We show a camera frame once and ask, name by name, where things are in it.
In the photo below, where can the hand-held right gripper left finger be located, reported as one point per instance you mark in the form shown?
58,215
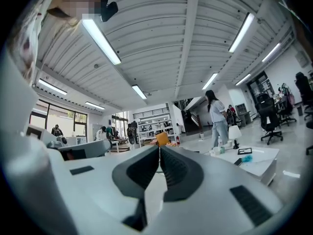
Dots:
97,185

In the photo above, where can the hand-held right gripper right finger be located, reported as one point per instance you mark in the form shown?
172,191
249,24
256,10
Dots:
215,187

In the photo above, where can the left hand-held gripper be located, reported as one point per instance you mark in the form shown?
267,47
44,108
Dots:
49,137

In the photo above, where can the green cup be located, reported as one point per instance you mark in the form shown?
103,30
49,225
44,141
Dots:
222,150

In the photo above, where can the clothes rack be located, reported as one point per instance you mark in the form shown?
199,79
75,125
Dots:
112,132

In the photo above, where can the white box appliance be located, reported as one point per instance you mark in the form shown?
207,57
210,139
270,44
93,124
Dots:
75,141

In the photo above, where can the black-framed window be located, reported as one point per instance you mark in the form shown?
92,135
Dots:
78,122

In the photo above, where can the smartphone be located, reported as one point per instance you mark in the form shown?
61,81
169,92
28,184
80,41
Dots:
238,162

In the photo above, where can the white square container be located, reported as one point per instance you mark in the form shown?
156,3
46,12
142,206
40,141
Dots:
216,151

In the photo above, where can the ceiling tube light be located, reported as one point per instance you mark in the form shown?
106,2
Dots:
95,105
139,92
241,32
271,52
209,81
243,79
52,86
101,41

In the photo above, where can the teal fluffy duster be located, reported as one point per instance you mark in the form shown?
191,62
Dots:
247,158

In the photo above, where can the small white mug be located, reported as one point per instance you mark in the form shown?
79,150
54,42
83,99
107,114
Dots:
229,144

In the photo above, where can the clear water bottle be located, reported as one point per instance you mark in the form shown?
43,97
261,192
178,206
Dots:
219,141

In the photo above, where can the white marble-look coffee table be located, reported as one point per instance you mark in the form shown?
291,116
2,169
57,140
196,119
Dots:
261,160

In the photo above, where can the small white bucket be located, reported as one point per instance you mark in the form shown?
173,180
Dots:
201,135

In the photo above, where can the white table lamp, black base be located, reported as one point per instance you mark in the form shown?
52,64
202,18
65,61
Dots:
234,132

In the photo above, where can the red fire extinguisher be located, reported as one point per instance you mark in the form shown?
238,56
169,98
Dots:
178,140

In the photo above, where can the white shelf unit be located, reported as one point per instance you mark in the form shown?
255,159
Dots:
154,124

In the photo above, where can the red and pink flower bouquet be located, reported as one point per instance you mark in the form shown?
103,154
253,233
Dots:
171,145

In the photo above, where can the orange cushion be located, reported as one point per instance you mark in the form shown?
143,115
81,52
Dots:
162,139

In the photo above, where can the black staircase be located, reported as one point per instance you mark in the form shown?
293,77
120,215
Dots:
189,117

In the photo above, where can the white paper sheet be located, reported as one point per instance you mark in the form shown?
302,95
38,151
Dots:
291,174

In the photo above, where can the grey cabinet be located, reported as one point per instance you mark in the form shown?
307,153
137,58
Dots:
242,111

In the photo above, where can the black office chair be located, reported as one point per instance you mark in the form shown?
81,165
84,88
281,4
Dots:
304,87
310,136
267,116
284,109

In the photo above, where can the black-framed glass door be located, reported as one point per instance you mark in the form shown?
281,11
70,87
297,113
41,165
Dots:
260,87

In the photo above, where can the grey trash bin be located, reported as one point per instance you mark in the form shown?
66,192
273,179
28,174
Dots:
300,110

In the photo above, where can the white cat print sweatshirt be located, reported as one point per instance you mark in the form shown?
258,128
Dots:
29,35

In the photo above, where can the black frame with deer picture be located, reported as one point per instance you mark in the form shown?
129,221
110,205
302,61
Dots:
245,151

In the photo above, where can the black head-mounted camera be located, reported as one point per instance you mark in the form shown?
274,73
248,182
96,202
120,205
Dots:
110,10

